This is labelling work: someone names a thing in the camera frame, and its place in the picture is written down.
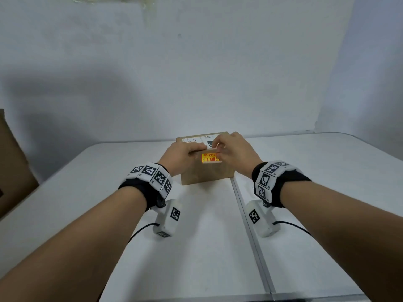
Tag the person's right hand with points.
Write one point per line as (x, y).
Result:
(239, 154)

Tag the person's left hand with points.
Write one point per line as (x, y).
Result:
(176, 157)

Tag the yellow sticker with red print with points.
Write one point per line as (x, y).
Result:
(209, 158)

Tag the brown cardboard box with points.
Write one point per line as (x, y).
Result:
(204, 174)

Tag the person's left forearm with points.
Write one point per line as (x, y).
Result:
(78, 248)

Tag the person's right forearm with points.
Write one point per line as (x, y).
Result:
(340, 242)

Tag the black wristband with marker tags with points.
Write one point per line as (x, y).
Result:
(151, 172)
(270, 176)

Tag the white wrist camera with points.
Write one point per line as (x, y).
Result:
(167, 220)
(264, 223)

